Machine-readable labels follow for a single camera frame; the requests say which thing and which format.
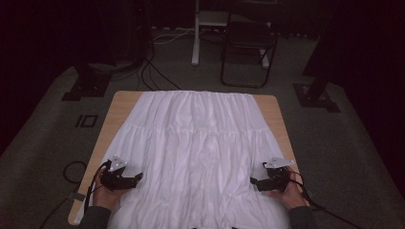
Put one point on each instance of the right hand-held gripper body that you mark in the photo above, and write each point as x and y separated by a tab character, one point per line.
276	178

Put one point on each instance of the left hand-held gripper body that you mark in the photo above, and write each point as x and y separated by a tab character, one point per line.
114	179

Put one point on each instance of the white skirt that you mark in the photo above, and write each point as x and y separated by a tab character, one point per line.
197	149

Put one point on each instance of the person's left hand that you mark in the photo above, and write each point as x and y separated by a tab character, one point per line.
105	197

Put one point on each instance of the person's right hand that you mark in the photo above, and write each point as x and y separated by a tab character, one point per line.
291	195

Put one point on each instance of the grey tape piece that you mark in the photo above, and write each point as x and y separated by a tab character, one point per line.
78	196
309	194

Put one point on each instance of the black stand base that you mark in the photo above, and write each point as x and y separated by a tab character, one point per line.
87	87
315	98

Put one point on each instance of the black folding chair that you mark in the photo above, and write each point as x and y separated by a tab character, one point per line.
250	38

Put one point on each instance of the white desk frame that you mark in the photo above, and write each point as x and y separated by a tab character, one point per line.
196	38

